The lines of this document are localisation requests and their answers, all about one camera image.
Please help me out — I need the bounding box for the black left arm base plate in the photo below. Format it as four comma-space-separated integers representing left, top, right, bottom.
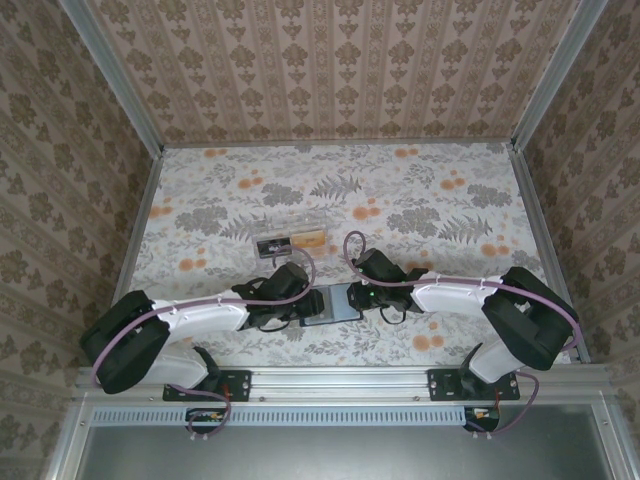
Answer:
163, 368, 252, 403

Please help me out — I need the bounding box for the floral table cover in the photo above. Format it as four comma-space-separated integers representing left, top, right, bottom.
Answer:
102, 142, 584, 369

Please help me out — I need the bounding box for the aluminium table side rail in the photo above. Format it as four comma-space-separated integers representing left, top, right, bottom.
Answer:
94, 147, 166, 366
514, 147, 591, 364

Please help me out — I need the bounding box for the black VIP card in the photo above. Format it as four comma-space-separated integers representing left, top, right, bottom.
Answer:
256, 237, 293, 259

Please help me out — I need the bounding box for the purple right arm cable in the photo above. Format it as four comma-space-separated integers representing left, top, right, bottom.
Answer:
342, 229, 584, 444

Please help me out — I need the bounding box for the aluminium mounting rail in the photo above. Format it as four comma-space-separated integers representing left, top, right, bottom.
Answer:
74, 364, 614, 401

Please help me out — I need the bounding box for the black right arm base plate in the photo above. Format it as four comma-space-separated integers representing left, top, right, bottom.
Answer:
427, 368, 521, 403

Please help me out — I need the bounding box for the clear acrylic card tray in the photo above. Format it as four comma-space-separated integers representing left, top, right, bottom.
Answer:
252, 213, 334, 266

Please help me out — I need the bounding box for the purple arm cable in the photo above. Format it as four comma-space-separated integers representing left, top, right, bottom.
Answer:
342, 229, 584, 444
92, 244, 316, 444

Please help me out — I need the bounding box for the aluminium frame post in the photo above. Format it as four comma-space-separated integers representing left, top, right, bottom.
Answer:
508, 0, 610, 151
58, 0, 166, 156

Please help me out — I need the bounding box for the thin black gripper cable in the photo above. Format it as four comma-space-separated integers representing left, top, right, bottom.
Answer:
378, 303, 410, 326
253, 313, 292, 333

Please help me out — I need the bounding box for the gold card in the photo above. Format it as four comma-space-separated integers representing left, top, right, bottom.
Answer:
291, 230, 329, 250

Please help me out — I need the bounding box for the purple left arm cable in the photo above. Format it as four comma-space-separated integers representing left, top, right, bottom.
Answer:
92, 244, 316, 444

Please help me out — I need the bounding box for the grey metal sheet panel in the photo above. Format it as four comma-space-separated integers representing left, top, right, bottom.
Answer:
74, 404, 616, 480

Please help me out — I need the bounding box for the navy blue card holder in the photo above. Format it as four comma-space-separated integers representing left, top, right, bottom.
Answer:
301, 283, 365, 327

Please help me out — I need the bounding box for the grey slotted cable duct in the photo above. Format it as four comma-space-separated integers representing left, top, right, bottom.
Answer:
92, 405, 471, 426

